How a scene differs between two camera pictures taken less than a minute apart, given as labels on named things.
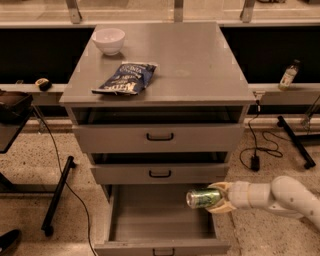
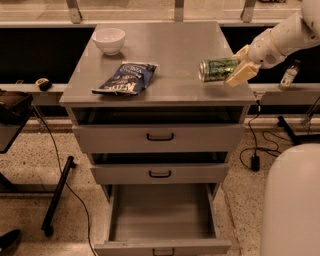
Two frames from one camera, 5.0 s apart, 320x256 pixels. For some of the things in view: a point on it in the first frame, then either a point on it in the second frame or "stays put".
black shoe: [9, 241] stays put
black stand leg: [297, 143] -> [297, 138]
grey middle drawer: [159, 168] stays put
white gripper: [239, 195] -> [263, 53]
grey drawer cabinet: [158, 108] stays put
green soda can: [203, 197] -> [217, 69]
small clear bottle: [288, 76] stays put
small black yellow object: [44, 84] stays put
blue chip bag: [129, 78] stays put
